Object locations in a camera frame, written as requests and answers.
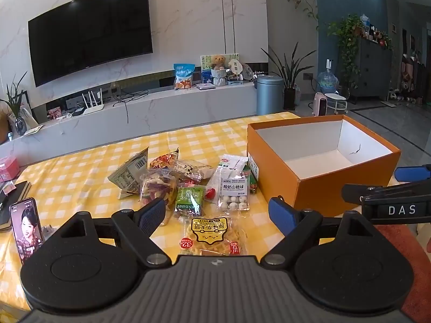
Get clear plastic snack packet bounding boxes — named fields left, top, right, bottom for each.
left=175, top=159, right=213, bottom=180

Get smartphone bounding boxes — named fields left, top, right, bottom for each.
left=9, top=197, right=45, bottom=265

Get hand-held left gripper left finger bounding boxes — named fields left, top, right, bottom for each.
left=50, top=198, right=171, bottom=267

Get grey blue trash can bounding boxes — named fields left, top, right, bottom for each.
left=256, top=75, right=284, bottom=115

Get green ivy plant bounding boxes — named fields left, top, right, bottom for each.
left=328, top=14, right=364, bottom=88

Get black flat television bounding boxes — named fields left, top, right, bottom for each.
left=27, top=0, right=154, bottom=87

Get orange chip packet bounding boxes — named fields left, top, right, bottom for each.
left=150, top=146, right=180, bottom=169

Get white router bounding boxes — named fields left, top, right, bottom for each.
left=82, top=88, right=106, bottom=115

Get black cables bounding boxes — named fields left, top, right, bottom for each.
left=113, top=89, right=149, bottom=124

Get pink box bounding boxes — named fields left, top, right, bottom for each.
left=0, top=156, right=21, bottom=182

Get green picture card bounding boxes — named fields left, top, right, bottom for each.
left=201, top=54, right=240, bottom=83

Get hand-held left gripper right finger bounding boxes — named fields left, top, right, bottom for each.
left=261, top=197, right=374, bottom=266

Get black notebook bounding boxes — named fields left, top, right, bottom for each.
left=0, top=181, right=32, bottom=231

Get clear packet of white balls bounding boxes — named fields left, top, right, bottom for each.
left=217, top=170, right=251, bottom=213

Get dark grey cabinet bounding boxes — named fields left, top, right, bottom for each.
left=350, top=37, right=394, bottom=100

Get potted long-leaf plant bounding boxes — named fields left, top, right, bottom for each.
left=261, top=42, right=317, bottom=110

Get pink heater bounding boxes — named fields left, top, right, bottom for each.
left=312, top=92, right=329, bottom=117

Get clear vegetable chips packet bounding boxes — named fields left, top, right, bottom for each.
left=140, top=168, right=178, bottom=206

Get yellow checkered tablecloth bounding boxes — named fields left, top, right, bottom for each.
left=0, top=111, right=418, bottom=313

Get grey green triangular snack packet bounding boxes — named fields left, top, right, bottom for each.
left=108, top=147, right=149, bottom=201

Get white marble television console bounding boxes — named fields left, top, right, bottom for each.
left=0, top=82, right=270, bottom=167

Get white round stool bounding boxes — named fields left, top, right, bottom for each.
left=325, top=92, right=349, bottom=114

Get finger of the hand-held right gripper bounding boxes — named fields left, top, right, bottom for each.
left=394, top=164, right=431, bottom=183
left=342, top=184, right=394, bottom=205

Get white green snack packet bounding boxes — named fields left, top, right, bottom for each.
left=217, top=155, right=249, bottom=175

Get grey bouquet wrap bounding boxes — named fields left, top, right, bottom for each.
left=210, top=69, right=228, bottom=86

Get green raisin packet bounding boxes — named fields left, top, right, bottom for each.
left=173, top=183, right=207, bottom=221

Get green sausage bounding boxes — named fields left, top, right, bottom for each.
left=247, top=163, right=259, bottom=192

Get plant in glass vase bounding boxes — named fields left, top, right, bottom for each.
left=0, top=72, right=29, bottom=137

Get orange cardboard box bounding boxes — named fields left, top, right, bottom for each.
left=247, top=114, right=401, bottom=217

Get white papers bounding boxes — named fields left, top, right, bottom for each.
left=20, top=106, right=44, bottom=136

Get blue snack bag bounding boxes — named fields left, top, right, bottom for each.
left=173, top=63, right=196, bottom=91

